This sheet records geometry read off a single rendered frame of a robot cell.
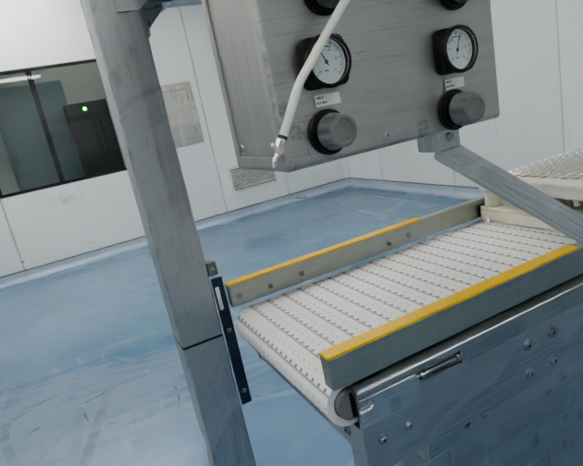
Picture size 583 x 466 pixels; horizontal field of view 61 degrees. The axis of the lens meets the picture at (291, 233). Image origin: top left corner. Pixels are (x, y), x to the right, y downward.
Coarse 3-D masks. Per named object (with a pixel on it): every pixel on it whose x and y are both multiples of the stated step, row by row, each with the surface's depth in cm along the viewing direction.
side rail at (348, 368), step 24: (552, 264) 55; (576, 264) 57; (504, 288) 52; (528, 288) 54; (456, 312) 50; (480, 312) 51; (408, 336) 48; (432, 336) 49; (336, 360) 44; (360, 360) 45; (384, 360) 47; (336, 384) 45
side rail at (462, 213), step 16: (448, 208) 84; (464, 208) 85; (416, 224) 81; (432, 224) 82; (448, 224) 84; (368, 240) 77; (384, 240) 78; (400, 240) 80; (320, 256) 74; (336, 256) 75; (352, 256) 76; (368, 256) 78; (272, 272) 70; (288, 272) 72; (304, 272) 73; (320, 272) 74; (240, 288) 69; (256, 288) 70; (272, 288) 71; (240, 304) 69
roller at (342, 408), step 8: (352, 384) 48; (344, 392) 47; (336, 400) 47; (344, 400) 47; (352, 400) 47; (336, 408) 47; (344, 408) 47; (352, 408) 47; (344, 416) 47; (352, 416) 47
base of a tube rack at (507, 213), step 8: (504, 200) 86; (480, 208) 86; (488, 208) 84; (496, 208) 83; (504, 208) 82; (512, 208) 81; (488, 216) 85; (496, 216) 83; (504, 216) 81; (512, 216) 80; (520, 216) 79; (528, 216) 77; (520, 224) 79; (528, 224) 78; (536, 224) 76; (544, 224) 75
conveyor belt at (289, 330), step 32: (480, 224) 84; (512, 224) 81; (384, 256) 78; (416, 256) 75; (448, 256) 73; (480, 256) 70; (512, 256) 68; (320, 288) 70; (352, 288) 68; (384, 288) 66; (416, 288) 64; (448, 288) 62; (256, 320) 65; (288, 320) 62; (320, 320) 60; (352, 320) 59; (384, 320) 57; (288, 352) 55; (320, 384) 48
